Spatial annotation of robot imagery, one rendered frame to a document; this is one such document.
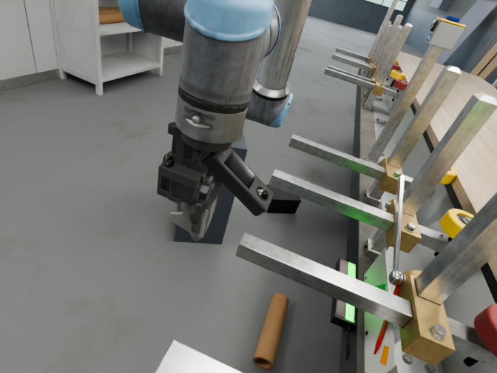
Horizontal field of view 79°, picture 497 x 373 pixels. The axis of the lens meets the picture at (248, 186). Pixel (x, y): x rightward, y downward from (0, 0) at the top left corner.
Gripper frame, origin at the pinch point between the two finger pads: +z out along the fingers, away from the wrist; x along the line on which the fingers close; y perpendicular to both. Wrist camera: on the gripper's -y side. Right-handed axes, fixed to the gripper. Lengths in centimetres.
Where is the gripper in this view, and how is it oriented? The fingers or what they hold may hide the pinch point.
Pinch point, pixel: (201, 235)
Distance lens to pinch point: 53.7
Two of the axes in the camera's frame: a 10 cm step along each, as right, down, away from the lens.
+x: -3.1, 5.1, -8.0
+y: -9.2, -3.7, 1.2
